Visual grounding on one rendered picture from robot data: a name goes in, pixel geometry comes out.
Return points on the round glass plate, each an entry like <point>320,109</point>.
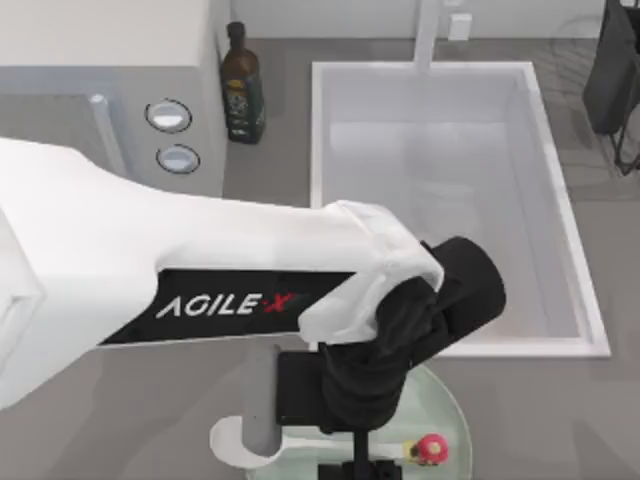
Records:
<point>440,400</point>

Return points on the white sink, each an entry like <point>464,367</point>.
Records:
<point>450,150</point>

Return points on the tall white tap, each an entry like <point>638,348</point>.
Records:
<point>427,35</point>

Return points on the dark olive oil bottle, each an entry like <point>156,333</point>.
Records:
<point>243,85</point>

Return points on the small red round toy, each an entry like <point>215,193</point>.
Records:
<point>430,447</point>

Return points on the large round microwave knob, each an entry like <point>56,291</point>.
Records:
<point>168,116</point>

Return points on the small white wall box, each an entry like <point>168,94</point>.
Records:
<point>459,27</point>

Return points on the small round microwave knob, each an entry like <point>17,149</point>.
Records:
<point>177,159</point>

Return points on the pale microwave oven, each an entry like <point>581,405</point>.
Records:
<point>100,40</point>

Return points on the white spoon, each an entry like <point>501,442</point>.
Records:
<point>227,437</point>

